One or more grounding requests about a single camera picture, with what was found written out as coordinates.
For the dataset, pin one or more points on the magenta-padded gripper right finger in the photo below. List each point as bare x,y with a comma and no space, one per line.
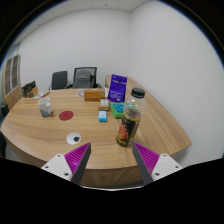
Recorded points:
146,159

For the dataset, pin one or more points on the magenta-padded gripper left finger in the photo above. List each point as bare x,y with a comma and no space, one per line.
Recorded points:
76,160

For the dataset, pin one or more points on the clear black-capped drink bottle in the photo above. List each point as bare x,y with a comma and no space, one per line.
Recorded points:
128,128

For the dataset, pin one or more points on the flat round red coaster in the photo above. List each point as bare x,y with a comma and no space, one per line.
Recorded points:
66,115

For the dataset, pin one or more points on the small light blue box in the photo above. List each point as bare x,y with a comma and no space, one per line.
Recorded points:
102,116

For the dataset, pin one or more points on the green wrapped pack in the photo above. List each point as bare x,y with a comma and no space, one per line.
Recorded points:
117,110

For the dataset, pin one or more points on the white ceramic mug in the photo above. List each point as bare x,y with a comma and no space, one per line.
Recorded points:
44,106

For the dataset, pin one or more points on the small yellow packet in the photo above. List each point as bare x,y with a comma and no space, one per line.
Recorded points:
104,104

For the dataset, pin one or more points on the round patterned white mat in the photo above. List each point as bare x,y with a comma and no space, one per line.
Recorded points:
80,93

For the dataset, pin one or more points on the wooden tissue box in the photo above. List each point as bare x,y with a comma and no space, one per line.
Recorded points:
94,95

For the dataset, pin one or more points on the black leather armchair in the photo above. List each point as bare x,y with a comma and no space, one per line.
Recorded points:
2,143

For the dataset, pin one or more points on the purple standing card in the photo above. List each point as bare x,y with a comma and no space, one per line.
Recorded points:
117,88

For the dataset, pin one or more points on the wooden side desk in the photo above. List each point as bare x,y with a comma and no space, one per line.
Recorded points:
131,82

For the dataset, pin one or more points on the black office chair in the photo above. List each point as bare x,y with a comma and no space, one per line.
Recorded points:
59,80

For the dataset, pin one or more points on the grey mesh office chair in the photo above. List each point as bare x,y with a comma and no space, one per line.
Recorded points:
83,78

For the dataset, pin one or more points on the dark printed carton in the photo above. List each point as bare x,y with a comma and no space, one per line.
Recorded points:
24,91

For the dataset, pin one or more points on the wooden glass-door cabinet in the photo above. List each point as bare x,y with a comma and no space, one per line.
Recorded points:
13,95

